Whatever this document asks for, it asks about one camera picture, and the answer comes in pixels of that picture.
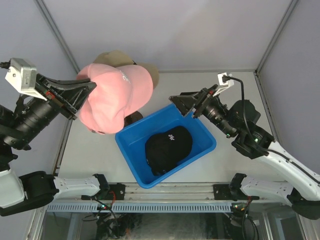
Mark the aluminium mounting rail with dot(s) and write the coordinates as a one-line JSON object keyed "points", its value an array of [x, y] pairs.
{"points": [[170, 192]]}

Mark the dark cap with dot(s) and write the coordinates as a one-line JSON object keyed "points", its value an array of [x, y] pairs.
{"points": [[164, 150]]}

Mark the beige cap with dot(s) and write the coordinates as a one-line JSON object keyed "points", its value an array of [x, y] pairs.
{"points": [[117, 58]]}

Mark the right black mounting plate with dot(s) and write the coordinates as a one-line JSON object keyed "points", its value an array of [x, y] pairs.
{"points": [[223, 192]]}

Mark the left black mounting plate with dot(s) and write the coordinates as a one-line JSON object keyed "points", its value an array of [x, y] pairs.
{"points": [[115, 192]]}

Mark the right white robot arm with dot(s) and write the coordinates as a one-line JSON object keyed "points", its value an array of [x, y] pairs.
{"points": [[301, 188]]}

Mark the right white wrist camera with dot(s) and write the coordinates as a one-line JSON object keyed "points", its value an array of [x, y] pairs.
{"points": [[225, 82]]}

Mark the dark round wooden stand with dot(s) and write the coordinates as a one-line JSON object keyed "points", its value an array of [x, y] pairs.
{"points": [[132, 118]]}

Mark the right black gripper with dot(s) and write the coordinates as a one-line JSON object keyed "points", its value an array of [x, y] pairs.
{"points": [[186, 101]]}

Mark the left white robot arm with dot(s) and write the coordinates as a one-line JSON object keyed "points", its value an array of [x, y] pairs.
{"points": [[28, 144]]}

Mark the black mounting plate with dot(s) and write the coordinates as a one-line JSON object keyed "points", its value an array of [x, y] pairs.
{"points": [[115, 192], [223, 192]]}

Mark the blue plastic bin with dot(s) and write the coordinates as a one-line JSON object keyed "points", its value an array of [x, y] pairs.
{"points": [[131, 142]]}

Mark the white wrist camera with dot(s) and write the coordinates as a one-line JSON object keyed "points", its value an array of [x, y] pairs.
{"points": [[225, 82], [22, 75]]}

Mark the perforated grey cable duct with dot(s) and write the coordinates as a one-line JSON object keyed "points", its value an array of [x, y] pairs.
{"points": [[126, 207]]}

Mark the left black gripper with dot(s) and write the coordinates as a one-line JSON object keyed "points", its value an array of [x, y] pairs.
{"points": [[74, 93]]}

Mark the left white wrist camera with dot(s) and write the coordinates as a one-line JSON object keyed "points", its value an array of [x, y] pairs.
{"points": [[22, 75]]}

